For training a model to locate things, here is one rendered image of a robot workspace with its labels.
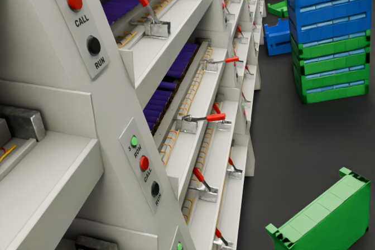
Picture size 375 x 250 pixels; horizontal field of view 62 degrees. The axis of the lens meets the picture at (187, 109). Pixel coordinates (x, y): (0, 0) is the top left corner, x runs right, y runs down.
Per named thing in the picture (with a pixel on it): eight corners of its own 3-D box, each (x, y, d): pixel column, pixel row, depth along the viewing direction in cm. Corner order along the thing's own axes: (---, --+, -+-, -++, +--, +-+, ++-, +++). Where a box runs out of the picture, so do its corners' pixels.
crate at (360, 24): (354, 16, 150) (354, -1, 146) (371, 29, 133) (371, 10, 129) (289, 30, 156) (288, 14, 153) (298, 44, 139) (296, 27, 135)
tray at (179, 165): (226, 61, 99) (229, 32, 93) (177, 220, 49) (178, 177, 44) (164, 54, 102) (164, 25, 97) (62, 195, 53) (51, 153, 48)
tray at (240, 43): (250, 40, 165) (253, 14, 157) (239, 99, 116) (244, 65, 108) (212, 35, 168) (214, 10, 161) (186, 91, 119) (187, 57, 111)
